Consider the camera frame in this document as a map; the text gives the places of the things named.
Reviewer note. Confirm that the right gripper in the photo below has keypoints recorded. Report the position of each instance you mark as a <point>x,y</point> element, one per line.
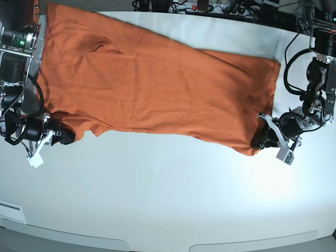
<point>42,130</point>

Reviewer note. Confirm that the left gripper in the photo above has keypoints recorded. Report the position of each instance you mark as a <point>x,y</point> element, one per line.
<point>277,132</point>

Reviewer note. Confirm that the orange T-shirt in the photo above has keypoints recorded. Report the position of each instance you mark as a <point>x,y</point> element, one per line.
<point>99,74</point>

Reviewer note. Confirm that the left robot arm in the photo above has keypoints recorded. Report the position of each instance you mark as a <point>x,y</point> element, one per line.
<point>318,99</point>

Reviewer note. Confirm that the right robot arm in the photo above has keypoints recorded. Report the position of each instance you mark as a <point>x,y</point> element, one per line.
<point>19,33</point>

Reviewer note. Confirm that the white power strip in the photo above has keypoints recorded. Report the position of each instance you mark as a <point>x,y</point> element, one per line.
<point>228,7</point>

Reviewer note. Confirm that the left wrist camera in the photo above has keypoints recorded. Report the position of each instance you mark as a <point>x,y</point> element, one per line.
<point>286,155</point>

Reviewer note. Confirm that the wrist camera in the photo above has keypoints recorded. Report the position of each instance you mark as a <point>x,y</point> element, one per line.
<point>35,160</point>
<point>286,155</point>

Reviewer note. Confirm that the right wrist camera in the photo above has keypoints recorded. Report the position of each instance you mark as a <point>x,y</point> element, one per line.
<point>35,160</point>

